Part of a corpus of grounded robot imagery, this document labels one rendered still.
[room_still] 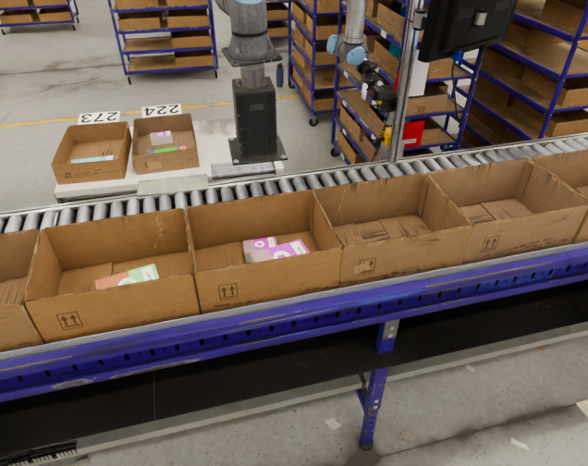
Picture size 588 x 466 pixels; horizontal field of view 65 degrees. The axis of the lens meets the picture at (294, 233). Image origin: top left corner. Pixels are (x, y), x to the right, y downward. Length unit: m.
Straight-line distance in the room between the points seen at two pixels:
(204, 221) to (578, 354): 1.93
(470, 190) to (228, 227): 0.85
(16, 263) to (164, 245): 0.42
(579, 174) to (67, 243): 1.77
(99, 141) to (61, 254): 1.12
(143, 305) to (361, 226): 0.76
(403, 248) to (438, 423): 1.06
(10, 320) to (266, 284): 0.62
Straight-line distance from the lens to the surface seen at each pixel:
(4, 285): 1.59
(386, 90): 2.10
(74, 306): 1.25
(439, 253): 1.40
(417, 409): 2.20
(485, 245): 1.48
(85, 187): 2.20
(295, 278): 1.25
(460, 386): 2.32
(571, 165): 1.96
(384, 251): 1.30
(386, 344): 1.53
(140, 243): 1.48
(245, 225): 1.47
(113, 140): 2.53
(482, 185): 1.75
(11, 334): 1.33
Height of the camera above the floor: 1.85
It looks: 39 degrees down
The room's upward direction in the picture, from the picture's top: straight up
